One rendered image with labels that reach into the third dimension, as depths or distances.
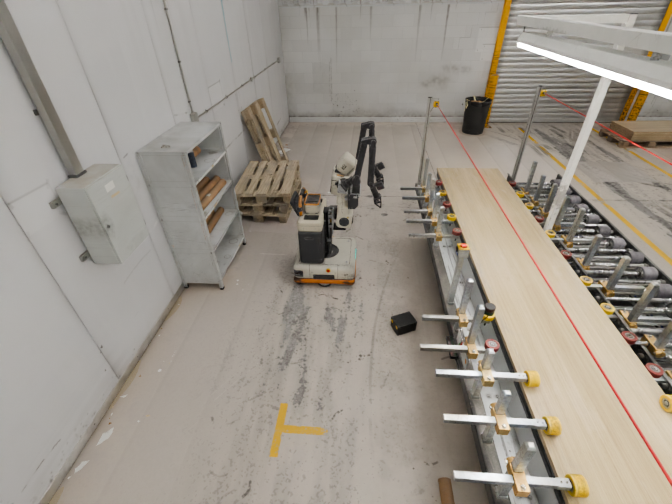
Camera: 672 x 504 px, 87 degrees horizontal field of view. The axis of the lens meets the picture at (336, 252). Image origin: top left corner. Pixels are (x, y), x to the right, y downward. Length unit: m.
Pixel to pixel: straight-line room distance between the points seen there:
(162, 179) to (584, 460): 3.45
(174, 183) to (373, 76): 6.63
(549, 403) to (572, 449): 0.22
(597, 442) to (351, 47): 8.43
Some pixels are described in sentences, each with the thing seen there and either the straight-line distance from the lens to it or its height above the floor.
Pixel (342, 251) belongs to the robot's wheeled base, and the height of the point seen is 0.28.
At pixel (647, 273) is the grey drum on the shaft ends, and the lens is 3.57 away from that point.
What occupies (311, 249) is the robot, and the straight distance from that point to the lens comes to 3.63.
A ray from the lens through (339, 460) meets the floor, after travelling 2.82.
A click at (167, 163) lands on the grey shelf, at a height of 1.45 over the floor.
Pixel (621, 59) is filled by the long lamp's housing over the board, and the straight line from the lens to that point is 1.86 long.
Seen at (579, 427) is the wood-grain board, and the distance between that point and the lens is 2.20.
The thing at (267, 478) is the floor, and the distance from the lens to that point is 2.82.
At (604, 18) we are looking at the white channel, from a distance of 3.14.
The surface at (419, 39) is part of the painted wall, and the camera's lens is 9.25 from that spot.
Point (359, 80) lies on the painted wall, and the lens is 9.29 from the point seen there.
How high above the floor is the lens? 2.59
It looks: 36 degrees down
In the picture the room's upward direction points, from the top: 1 degrees counter-clockwise
